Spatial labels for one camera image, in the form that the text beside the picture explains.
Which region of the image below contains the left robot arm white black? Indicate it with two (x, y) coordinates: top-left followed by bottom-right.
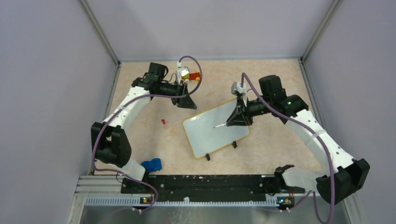
(91, 63), (197, 193)

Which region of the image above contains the red green brick toy car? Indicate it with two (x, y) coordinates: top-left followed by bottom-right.
(183, 71), (202, 83)

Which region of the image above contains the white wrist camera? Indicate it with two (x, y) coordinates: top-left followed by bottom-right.
(175, 62), (190, 84)
(231, 82), (248, 106)

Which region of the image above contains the blue toy car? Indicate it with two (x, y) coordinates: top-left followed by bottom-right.
(141, 158), (163, 173)

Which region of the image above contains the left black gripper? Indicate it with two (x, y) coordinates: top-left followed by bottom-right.
(157, 79), (197, 109)

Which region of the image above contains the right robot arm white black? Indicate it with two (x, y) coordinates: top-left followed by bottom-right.
(226, 74), (370, 204)

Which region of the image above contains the aluminium frame rail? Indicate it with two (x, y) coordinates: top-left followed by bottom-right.
(66, 175), (367, 224)

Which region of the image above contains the white whiteboard yellow edge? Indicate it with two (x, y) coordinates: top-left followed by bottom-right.
(182, 99), (250, 159)

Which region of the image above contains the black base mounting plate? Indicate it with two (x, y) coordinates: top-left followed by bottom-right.
(120, 175), (305, 202)

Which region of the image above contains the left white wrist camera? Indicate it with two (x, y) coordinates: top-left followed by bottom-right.
(175, 62), (190, 84)

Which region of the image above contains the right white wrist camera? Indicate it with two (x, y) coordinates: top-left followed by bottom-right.
(231, 82), (248, 106)

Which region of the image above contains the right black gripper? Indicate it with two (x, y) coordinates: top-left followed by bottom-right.
(226, 95), (272, 126)

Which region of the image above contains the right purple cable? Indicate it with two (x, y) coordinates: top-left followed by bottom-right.
(240, 72), (336, 224)

